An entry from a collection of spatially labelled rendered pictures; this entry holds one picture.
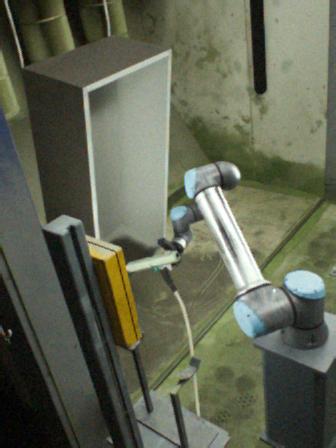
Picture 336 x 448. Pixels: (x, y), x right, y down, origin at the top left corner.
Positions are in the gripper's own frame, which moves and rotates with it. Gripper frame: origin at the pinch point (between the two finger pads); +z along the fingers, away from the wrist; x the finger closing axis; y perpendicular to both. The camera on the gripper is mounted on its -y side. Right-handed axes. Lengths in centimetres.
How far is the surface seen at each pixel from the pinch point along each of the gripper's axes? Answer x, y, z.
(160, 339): 37, 55, -14
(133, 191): 31, -26, -54
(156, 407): -35, 7, 85
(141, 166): 15, -39, -51
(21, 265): -17, -53, 84
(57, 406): 6, 2, 87
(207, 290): 23, 57, -63
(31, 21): 66, -144, -95
